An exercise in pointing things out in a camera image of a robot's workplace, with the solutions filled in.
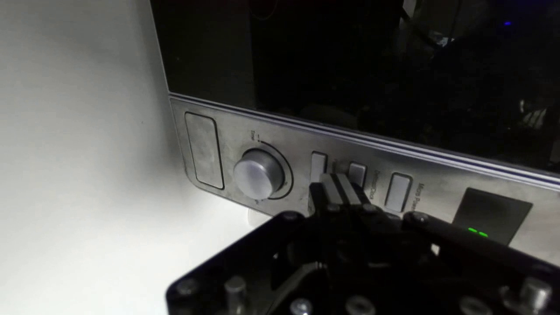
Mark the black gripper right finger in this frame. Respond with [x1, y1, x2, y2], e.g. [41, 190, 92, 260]
[335, 172, 377, 219]

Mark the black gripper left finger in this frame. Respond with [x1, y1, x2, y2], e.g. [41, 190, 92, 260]
[309, 174, 347, 219]

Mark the silver microwave with black door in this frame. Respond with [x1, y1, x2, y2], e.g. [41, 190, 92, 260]
[149, 0, 560, 260]

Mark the small silver microwave button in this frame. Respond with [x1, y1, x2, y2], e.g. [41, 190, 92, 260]
[384, 172, 415, 214]
[347, 162, 370, 190]
[309, 151, 330, 184]

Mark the round silver microwave knob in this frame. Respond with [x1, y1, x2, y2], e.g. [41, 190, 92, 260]
[232, 148, 288, 202]

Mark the large silver microwave button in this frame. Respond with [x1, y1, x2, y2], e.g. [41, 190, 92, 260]
[184, 111, 226, 193]

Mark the black microwave display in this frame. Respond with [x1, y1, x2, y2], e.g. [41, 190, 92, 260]
[452, 186, 536, 246]

